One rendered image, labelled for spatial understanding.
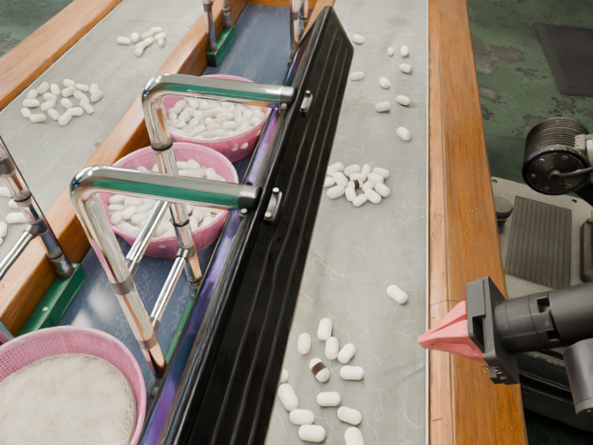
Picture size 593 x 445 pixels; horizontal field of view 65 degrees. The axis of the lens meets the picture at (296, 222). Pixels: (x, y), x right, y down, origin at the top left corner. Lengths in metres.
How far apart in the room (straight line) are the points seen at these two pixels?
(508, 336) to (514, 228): 0.82
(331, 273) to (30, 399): 0.47
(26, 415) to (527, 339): 0.63
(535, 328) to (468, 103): 0.75
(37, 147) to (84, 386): 0.58
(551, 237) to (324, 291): 0.75
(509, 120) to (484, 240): 1.83
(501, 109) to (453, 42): 1.31
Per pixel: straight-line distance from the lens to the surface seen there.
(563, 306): 0.53
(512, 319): 0.54
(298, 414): 0.65
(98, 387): 0.75
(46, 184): 1.05
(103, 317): 0.88
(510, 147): 2.47
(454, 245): 0.84
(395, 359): 0.72
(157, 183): 0.39
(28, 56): 1.47
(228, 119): 1.13
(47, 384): 0.77
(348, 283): 0.78
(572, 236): 1.40
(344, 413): 0.66
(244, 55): 1.52
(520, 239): 1.32
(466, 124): 1.13
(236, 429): 0.31
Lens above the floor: 1.37
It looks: 47 degrees down
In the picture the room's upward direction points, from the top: 1 degrees clockwise
